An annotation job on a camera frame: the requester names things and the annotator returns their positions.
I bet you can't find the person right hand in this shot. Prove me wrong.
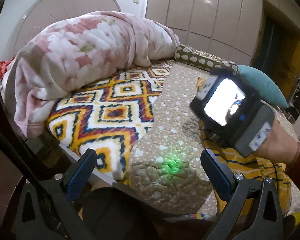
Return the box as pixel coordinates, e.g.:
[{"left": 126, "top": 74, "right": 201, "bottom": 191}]
[{"left": 253, "top": 121, "right": 300, "bottom": 165}]

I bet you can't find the teal ribbed pillow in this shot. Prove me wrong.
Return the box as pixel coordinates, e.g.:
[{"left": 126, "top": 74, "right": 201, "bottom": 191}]
[{"left": 237, "top": 65, "right": 288, "bottom": 109}]

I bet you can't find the olive patterned pillow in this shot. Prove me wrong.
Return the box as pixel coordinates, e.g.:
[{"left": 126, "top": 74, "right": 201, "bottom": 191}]
[{"left": 174, "top": 44, "right": 238, "bottom": 74}]

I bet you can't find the wooden door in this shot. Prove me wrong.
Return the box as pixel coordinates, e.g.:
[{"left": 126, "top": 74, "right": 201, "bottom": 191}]
[{"left": 253, "top": 14, "right": 300, "bottom": 99}]

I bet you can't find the beige dotted quilt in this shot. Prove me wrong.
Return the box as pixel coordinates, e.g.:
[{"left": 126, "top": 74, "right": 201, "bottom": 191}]
[{"left": 129, "top": 64, "right": 300, "bottom": 220}]

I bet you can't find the white wardrobe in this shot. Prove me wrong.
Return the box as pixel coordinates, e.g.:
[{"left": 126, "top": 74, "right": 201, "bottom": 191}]
[{"left": 146, "top": 0, "right": 263, "bottom": 65}]

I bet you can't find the colourful ikat blanket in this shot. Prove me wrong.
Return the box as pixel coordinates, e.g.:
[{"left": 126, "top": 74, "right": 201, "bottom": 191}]
[{"left": 47, "top": 60, "right": 174, "bottom": 181}]

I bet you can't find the pink floral comforter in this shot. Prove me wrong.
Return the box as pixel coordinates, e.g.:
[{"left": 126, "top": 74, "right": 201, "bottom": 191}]
[{"left": 1, "top": 11, "right": 179, "bottom": 138}]

